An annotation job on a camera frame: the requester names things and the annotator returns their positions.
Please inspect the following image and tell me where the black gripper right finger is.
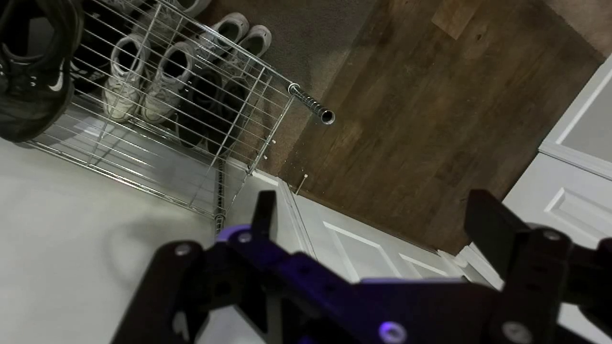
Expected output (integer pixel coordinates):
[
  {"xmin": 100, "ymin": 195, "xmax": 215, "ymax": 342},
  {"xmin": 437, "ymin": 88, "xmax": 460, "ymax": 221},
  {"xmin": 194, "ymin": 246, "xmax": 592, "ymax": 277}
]
[{"xmin": 462, "ymin": 189, "xmax": 612, "ymax": 344}]

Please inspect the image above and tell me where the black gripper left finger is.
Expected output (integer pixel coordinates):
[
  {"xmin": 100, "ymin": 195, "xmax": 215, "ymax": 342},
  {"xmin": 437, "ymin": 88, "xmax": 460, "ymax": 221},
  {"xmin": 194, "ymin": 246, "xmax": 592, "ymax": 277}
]
[{"xmin": 110, "ymin": 191, "xmax": 276, "ymax": 344}]

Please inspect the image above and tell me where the white closet door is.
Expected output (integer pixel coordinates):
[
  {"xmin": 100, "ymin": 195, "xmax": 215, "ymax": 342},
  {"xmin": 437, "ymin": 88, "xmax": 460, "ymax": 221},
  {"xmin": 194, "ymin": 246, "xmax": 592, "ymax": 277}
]
[{"xmin": 502, "ymin": 55, "xmax": 612, "ymax": 248}]

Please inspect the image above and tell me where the white panel door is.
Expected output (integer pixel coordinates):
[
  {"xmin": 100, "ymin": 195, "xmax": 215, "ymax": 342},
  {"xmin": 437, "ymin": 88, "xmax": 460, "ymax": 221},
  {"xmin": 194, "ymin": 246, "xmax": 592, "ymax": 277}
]
[{"xmin": 252, "ymin": 172, "xmax": 502, "ymax": 288}]

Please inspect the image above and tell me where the white sneaker left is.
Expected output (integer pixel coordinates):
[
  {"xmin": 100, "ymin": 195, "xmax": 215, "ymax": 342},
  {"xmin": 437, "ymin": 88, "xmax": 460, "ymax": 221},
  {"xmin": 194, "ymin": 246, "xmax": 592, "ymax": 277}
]
[{"xmin": 102, "ymin": 34, "xmax": 148, "ymax": 122}]

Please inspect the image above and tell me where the white sneaker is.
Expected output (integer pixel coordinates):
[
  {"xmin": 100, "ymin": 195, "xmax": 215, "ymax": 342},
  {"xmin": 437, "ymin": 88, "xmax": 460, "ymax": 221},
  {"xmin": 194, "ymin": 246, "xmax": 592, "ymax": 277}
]
[
  {"xmin": 141, "ymin": 40, "xmax": 194, "ymax": 124},
  {"xmin": 102, "ymin": 34, "xmax": 148, "ymax": 122}
]

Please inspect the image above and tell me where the white sneaker right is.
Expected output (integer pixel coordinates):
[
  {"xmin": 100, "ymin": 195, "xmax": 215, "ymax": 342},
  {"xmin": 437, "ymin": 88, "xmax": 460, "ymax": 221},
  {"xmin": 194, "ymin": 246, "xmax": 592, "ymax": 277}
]
[{"xmin": 141, "ymin": 40, "xmax": 194, "ymax": 124}]

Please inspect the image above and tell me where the grey shoe upper right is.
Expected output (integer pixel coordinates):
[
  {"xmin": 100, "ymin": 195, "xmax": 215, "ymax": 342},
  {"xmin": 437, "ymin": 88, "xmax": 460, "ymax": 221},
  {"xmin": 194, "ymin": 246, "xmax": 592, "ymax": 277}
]
[{"xmin": 238, "ymin": 24, "xmax": 273, "ymax": 57}]

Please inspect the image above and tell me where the grey shoe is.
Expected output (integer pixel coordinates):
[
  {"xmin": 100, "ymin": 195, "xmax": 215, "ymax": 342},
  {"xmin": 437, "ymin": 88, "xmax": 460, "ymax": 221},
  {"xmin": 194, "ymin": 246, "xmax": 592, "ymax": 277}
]
[
  {"xmin": 198, "ymin": 11, "xmax": 248, "ymax": 53},
  {"xmin": 238, "ymin": 24, "xmax": 273, "ymax": 57}
]

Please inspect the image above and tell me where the grey shoe upper left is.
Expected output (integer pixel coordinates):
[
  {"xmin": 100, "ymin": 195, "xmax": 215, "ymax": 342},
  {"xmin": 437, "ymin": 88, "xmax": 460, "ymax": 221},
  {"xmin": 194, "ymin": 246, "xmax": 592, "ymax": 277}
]
[{"xmin": 198, "ymin": 11, "xmax": 248, "ymax": 53}]

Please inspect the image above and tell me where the black Nike sneaker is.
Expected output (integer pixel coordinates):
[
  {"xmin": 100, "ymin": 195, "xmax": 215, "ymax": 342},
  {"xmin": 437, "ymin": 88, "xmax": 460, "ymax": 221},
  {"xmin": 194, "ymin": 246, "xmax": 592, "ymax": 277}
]
[{"xmin": 0, "ymin": 0, "xmax": 83, "ymax": 141}]

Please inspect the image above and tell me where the white wire shoe rack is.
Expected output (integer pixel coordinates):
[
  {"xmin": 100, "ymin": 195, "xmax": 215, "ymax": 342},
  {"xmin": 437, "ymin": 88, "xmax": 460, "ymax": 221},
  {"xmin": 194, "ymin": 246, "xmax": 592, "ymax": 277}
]
[{"xmin": 33, "ymin": 0, "xmax": 334, "ymax": 219}]

